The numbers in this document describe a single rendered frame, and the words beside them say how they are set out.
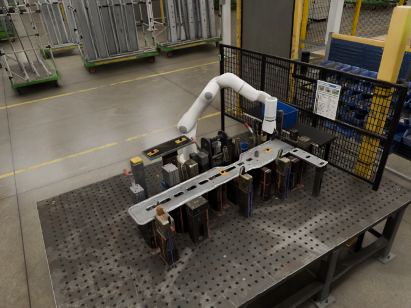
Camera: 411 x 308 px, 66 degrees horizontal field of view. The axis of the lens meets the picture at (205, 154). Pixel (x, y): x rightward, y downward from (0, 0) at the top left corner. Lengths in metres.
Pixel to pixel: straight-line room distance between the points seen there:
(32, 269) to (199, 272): 1.83
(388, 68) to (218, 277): 1.75
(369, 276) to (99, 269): 2.15
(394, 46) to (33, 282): 3.33
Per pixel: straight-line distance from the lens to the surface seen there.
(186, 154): 2.71
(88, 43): 8.79
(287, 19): 4.31
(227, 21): 9.06
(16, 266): 3.51
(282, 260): 2.10
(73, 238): 2.44
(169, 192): 2.12
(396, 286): 3.13
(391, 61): 2.48
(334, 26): 6.45
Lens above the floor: 2.30
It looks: 31 degrees down
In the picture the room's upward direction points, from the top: 3 degrees counter-clockwise
